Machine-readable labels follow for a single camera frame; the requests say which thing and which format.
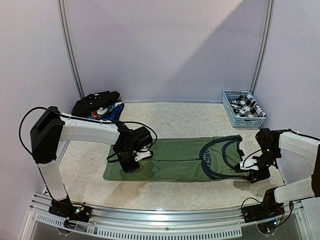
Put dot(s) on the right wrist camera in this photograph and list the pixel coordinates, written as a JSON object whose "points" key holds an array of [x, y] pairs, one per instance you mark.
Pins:
{"points": [[250, 164]]}

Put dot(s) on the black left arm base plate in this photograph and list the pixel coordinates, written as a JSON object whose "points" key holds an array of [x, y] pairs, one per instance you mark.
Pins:
{"points": [[72, 211]]}

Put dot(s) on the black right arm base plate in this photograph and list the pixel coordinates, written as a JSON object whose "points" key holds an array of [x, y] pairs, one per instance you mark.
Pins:
{"points": [[265, 209]]}

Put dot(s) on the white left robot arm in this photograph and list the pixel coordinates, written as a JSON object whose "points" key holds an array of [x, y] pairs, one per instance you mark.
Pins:
{"points": [[129, 145]]}

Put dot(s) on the aluminium frame post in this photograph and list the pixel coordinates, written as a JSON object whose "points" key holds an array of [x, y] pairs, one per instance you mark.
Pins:
{"points": [[61, 4], [263, 45]]}

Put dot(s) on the green cloth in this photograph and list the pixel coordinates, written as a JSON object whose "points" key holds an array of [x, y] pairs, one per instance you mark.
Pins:
{"points": [[185, 160]]}

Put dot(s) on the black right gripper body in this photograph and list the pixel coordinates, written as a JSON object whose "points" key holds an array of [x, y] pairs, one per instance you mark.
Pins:
{"points": [[258, 175]]}

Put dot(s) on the left aluminium frame post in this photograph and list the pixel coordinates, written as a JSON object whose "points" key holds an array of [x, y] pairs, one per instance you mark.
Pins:
{"points": [[61, 4]]}

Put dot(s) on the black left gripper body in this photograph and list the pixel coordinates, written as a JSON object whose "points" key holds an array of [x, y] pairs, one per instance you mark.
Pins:
{"points": [[125, 163]]}

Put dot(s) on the light blue plastic basket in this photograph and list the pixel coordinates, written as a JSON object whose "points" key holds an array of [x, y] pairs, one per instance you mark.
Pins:
{"points": [[237, 122]]}

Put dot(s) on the aluminium front rail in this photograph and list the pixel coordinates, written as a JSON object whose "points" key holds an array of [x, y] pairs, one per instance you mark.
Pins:
{"points": [[106, 223]]}

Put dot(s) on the black trousers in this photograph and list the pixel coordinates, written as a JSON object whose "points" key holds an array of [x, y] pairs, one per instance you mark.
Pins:
{"points": [[94, 101]]}

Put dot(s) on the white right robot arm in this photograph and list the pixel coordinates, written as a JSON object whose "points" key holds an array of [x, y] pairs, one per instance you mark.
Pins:
{"points": [[298, 158]]}

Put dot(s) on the black white checked cloth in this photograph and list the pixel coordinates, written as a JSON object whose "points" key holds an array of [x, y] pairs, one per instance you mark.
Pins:
{"points": [[247, 107]]}

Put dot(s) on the colourful patterned folded shorts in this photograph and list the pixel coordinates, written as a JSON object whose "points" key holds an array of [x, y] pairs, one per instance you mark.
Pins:
{"points": [[101, 113]]}

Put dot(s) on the right aluminium frame post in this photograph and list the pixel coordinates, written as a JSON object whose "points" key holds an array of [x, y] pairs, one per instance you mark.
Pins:
{"points": [[263, 45]]}

